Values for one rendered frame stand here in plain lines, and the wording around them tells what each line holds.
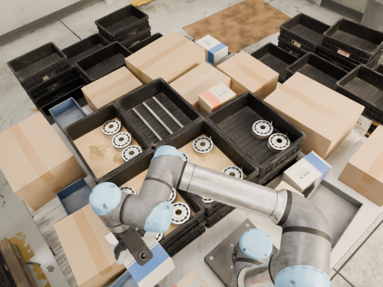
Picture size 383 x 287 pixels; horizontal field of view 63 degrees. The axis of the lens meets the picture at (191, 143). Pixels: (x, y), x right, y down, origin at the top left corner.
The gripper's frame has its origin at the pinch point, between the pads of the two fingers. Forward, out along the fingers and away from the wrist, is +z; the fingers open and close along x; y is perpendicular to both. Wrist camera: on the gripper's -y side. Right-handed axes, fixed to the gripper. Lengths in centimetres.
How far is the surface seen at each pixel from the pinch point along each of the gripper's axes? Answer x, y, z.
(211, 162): -51, 23, 28
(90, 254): 15.2, 21.8, 24.6
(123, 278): 10.4, 9.9, 36.9
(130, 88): -50, 92, 24
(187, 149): -48, 37, 28
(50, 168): 10, 68, 20
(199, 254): -20.6, -2.5, 40.8
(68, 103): -18, 112, 29
